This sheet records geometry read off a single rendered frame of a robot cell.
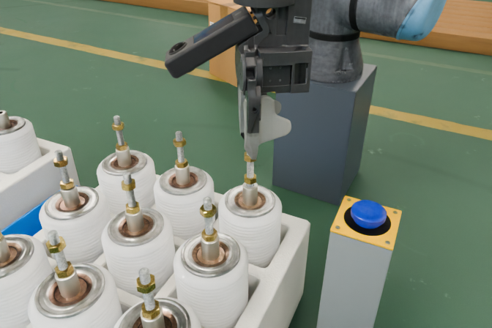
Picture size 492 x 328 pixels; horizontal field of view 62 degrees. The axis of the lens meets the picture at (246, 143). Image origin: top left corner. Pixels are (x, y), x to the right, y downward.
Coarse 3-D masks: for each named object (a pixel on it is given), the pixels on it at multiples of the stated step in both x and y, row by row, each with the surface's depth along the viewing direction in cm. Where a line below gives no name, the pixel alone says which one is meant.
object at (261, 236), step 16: (272, 192) 63; (224, 208) 60; (224, 224) 60; (240, 224) 58; (256, 224) 57; (272, 224) 59; (240, 240) 59; (256, 240) 59; (272, 240) 61; (256, 256) 60; (272, 256) 63
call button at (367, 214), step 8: (352, 208) 48; (360, 208) 47; (368, 208) 47; (376, 208) 47; (352, 216) 47; (360, 216) 46; (368, 216) 46; (376, 216) 46; (384, 216) 46; (360, 224) 47; (368, 224) 46; (376, 224) 46
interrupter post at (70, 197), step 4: (60, 188) 59; (72, 188) 59; (76, 188) 59; (64, 192) 58; (68, 192) 58; (72, 192) 59; (76, 192) 59; (64, 196) 59; (68, 196) 59; (72, 196) 59; (76, 196) 60; (64, 200) 59; (68, 200) 59; (72, 200) 59; (76, 200) 60; (64, 204) 60; (68, 204) 59; (72, 204) 60; (76, 204) 60
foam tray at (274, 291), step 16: (288, 224) 67; (304, 224) 67; (176, 240) 64; (288, 240) 64; (304, 240) 66; (48, 256) 65; (288, 256) 61; (304, 256) 69; (256, 272) 58; (272, 272) 58; (288, 272) 61; (304, 272) 73; (256, 288) 56; (272, 288) 56; (288, 288) 63; (128, 304) 54; (256, 304) 54; (272, 304) 56; (288, 304) 66; (240, 320) 52; (256, 320) 52; (272, 320) 58; (288, 320) 69
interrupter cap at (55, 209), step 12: (60, 192) 62; (84, 192) 62; (96, 192) 62; (48, 204) 60; (60, 204) 60; (84, 204) 60; (96, 204) 60; (48, 216) 58; (60, 216) 58; (72, 216) 58
